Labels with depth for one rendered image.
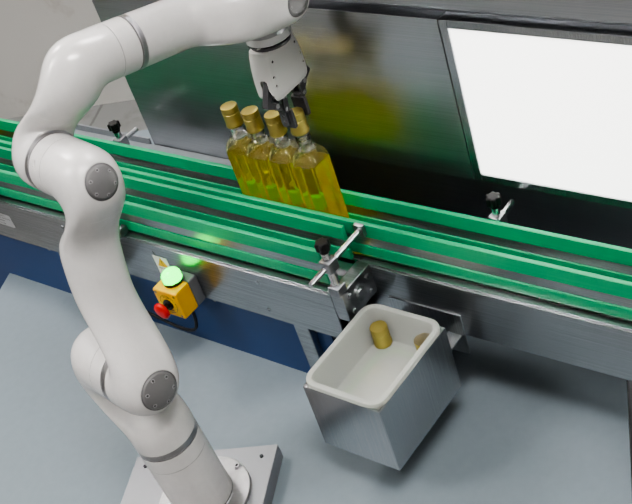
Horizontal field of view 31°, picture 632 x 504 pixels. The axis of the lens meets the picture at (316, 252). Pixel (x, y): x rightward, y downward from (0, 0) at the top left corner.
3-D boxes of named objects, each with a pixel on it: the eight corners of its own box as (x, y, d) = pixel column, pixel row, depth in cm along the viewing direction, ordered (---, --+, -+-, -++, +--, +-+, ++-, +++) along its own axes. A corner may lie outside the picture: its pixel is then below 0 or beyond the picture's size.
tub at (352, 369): (454, 355, 210) (445, 321, 205) (389, 442, 198) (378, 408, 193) (378, 332, 220) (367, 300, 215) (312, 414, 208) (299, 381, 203)
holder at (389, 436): (475, 366, 218) (460, 307, 208) (400, 471, 203) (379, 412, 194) (402, 344, 228) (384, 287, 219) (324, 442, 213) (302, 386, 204)
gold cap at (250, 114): (268, 124, 220) (261, 105, 217) (257, 135, 218) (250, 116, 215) (254, 122, 222) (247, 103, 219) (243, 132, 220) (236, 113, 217)
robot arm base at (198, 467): (242, 534, 209) (203, 471, 198) (150, 544, 215) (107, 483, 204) (259, 454, 223) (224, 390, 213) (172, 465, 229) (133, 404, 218)
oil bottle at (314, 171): (354, 227, 227) (326, 140, 214) (339, 245, 224) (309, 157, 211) (331, 222, 230) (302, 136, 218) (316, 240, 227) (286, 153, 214)
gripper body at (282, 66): (268, 17, 205) (286, 70, 211) (235, 47, 199) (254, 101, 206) (301, 20, 200) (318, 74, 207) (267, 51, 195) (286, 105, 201)
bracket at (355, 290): (380, 291, 220) (371, 264, 216) (353, 323, 215) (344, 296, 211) (365, 287, 222) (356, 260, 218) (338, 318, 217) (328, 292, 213)
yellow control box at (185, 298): (207, 299, 243) (195, 274, 239) (185, 322, 239) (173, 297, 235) (184, 292, 248) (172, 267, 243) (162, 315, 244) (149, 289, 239)
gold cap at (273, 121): (291, 128, 216) (284, 109, 214) (280, 139, 214) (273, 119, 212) (277, 126, 218) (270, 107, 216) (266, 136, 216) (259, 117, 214)
